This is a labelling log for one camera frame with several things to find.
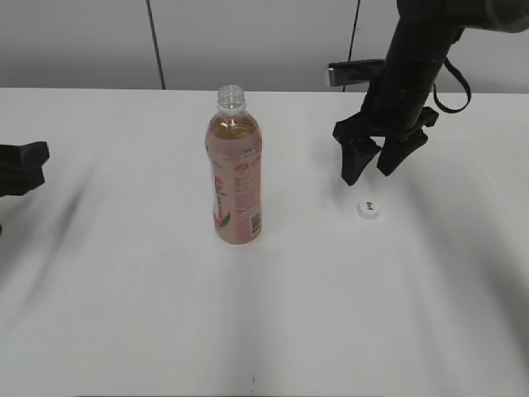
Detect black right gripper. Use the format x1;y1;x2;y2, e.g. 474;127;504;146
332;107;438;185

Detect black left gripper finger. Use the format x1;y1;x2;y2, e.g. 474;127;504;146
1;141;50;168
0;167;45;198

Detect white bottle cap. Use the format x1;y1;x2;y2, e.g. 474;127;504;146
357;199;380;220

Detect pink tea bottle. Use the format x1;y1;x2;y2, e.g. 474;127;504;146
205;85;262;245

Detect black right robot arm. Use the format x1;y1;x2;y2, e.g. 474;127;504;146
326;1;528;186

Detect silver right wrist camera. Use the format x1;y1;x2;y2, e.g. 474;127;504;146
326;59;384;88

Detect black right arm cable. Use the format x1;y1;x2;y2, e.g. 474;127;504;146
431;57;473;114

